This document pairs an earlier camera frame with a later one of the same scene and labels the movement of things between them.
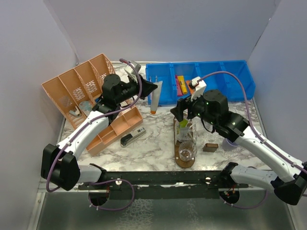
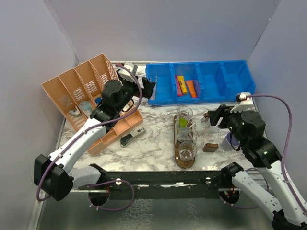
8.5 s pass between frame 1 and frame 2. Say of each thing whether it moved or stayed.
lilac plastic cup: stayed
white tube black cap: stayed
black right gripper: moved
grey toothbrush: stayed
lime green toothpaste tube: stayed
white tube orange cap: moved
